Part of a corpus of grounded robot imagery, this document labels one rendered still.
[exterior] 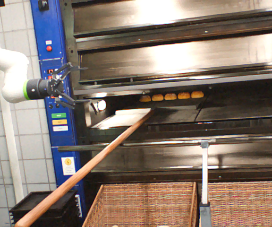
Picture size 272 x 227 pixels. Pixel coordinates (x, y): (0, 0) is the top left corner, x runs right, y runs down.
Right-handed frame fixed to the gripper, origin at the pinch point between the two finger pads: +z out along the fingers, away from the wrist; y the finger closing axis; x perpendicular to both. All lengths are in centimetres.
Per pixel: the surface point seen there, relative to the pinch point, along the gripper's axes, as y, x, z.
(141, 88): 7.5, -40.2, 13.8
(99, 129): 30, -55, -17
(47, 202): 28, 62, 7
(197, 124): 31, -55, 39
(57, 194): 28, 55, 7
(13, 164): 48, -53, -74
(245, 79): 7, -40, 65
